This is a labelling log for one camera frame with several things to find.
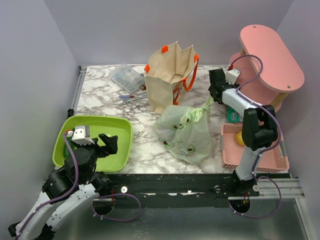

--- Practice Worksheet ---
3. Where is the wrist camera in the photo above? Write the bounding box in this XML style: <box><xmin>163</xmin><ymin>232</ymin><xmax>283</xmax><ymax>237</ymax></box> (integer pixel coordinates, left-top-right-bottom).
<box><xmin>66</xmin><ymin>125</ymin><xmax>95</xmax><ymax>146</ymax></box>
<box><xmin>225</xmin><ymin>68</ymin><xmax>242</xmax><ymax>85</ymax></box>

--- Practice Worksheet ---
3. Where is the blue handled tool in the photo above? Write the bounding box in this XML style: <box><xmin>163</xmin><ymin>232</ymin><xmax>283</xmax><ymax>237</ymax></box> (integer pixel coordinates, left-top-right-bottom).
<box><xmin>119</xmin><ymin>95</ymin><xmax>143</xmax><ymax>99</ymax></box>

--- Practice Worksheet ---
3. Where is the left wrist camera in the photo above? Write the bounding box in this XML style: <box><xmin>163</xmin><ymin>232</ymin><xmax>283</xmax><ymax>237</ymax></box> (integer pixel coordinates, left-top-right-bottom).
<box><xmin>66</xmin><ymin>125</ymin><xmax>95</xmax><ymax>146</ymax></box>

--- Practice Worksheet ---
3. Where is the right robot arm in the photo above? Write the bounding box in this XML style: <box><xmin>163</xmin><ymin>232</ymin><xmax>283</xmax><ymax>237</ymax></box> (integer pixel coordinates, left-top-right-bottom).
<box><xmin>208</xmin><ymin>68</ymin><xmax>281</xmax><ymax>196</ymax></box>

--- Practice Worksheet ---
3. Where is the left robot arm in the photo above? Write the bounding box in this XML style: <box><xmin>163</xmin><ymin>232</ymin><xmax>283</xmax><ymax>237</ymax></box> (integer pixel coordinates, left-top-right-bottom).
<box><xmin>8</xmin><ymin>129</ymin><xmax>118</xmax><ymax>240</ymax></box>

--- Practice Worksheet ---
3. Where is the pink plastic basket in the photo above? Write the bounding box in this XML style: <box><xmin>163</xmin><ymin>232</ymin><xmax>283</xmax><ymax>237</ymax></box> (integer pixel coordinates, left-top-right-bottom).
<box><xmin>220</xmin><ymin>124</ymin><xmax>290</xmax><ymax>173</ymax></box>

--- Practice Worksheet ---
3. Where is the silver wrench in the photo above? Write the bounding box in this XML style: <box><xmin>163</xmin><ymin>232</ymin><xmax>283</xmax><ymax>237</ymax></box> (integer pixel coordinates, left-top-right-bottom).
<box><xmin>119</xmin><ymin>97</ymin><xmax>140</xmax><ymax>105</ymax></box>

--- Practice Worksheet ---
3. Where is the green cucumber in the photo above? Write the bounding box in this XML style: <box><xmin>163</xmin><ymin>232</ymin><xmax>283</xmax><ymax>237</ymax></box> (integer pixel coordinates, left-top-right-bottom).
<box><xmin>63</xmin><ymin>137</ymin><xmax>75</xmax><ymax>159</ymax></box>

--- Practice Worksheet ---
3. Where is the green avocado print plastic bag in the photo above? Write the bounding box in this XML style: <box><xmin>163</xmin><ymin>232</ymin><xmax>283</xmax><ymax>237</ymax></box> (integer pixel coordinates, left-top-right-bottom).
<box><xmin>154</xmin><ymin>96</ymin><xmax>214</xmax><ymax>165</ymax></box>

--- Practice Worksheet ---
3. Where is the beige canvas tote bag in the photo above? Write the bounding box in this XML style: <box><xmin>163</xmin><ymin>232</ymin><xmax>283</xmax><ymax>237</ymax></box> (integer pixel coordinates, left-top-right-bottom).
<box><xmin>144</xmin><ymin>41</ymin><xmax>200</xmax><ymax>115</ymax></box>

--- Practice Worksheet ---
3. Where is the lime green plastic tray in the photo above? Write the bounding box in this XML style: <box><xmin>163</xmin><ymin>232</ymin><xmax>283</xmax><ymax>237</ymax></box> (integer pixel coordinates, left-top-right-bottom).
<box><xmin>52</xmin><ymin>115</ymin><xmax>133</xmax><ymax>173</ymax></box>

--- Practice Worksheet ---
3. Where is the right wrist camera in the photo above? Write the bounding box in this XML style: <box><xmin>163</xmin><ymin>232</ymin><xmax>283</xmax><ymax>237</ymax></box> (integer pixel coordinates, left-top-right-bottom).
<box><xmin>225</xmin><ymin>68</ymin><xmax>242</xmax><ymax>85</ymax></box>

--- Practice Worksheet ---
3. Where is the pink two-tier shelf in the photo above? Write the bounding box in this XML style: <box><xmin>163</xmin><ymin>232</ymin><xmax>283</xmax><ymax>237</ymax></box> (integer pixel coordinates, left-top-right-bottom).
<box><xmin>229</xmin><ymin>24</ymin><xmax>305</xmax><ymax>111</ymax></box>

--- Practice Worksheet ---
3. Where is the clear plastic organizer box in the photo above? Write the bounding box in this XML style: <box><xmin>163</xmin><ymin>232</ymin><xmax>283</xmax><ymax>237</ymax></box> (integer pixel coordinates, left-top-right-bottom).
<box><xmin>108</xmin><ymin>64</ymin><xmax>145</xmax><ymax>94</ymax></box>

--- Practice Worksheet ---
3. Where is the black table front rail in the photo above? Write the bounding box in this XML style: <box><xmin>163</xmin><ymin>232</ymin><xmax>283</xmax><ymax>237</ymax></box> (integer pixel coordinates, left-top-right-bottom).
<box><xmin>49</xmin><ymin>172</ymin><xmax>251</xmax><ymax>208</ymax></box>

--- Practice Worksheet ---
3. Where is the teal snack packet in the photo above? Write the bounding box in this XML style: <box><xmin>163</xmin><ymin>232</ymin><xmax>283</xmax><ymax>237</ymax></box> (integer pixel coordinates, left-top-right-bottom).
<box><xmin>227</xmin><ymin>106</ymin><xmax>243</xmax><ymax>123</ymax></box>

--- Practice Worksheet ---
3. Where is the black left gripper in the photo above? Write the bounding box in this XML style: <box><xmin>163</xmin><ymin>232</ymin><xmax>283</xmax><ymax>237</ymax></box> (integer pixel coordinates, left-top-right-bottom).
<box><xmin>75</xmin><ymin>133</ymin><xmax>118</xmax><ymax>182</ymax></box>

